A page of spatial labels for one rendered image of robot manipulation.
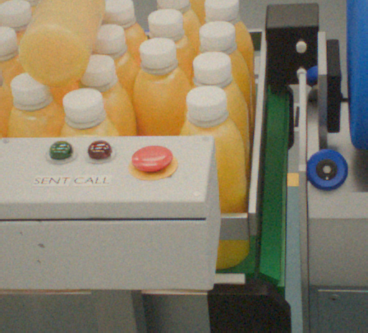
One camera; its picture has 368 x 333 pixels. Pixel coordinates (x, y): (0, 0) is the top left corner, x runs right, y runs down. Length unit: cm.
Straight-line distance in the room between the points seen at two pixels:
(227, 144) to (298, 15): 39
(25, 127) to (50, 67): 7
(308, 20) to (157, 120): 32
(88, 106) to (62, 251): 17
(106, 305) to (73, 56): 25
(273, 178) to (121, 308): 32
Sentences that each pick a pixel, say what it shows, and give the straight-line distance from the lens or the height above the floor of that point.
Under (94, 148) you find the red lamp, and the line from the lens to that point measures 85.
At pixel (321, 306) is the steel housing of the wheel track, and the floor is 78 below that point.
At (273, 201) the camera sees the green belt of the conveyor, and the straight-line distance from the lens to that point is 112.
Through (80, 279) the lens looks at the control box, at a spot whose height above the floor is 101.
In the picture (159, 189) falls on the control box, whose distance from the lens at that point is 80.
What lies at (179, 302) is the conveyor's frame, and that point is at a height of 88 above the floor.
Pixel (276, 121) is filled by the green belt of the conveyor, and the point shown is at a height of 89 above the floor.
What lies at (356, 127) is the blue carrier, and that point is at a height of 103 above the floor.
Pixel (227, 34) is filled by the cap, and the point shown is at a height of 109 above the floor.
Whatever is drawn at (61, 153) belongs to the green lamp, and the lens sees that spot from 85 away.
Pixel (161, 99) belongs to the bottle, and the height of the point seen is 105.
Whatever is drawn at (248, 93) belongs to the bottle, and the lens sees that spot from 108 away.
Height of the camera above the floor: 157
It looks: 34 degrees down
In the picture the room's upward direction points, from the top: 6 degrees counter-clockwise
